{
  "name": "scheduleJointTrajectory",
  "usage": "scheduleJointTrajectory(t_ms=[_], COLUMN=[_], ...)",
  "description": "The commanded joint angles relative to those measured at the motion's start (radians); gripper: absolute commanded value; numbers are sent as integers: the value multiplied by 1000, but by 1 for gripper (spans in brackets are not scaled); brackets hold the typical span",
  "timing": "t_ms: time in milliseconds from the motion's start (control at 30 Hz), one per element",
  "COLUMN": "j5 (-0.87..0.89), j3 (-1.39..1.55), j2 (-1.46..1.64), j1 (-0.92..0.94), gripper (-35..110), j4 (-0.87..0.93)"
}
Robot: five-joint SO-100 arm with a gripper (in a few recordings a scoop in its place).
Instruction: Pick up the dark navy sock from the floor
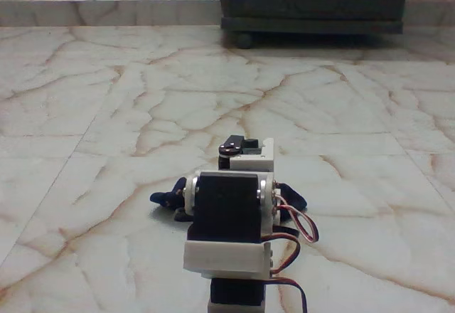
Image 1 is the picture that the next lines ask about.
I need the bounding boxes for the dark blue cloth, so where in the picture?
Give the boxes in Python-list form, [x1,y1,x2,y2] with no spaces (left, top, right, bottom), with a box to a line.
[149,176,309,222]

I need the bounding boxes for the black caster wheel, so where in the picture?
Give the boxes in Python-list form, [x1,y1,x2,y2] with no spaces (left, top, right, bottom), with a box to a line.
[232,31,255,51]

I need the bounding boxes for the dark wooden cabinet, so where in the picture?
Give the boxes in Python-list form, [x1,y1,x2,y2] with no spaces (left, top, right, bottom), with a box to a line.
[217,0,410,37]

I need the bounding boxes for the looped red white servo cable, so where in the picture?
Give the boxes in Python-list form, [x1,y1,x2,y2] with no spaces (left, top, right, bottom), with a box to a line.
[274,187,320,245]

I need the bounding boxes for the black red servo cable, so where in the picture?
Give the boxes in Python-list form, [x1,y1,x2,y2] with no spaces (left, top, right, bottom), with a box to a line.
[261,226,311,313]

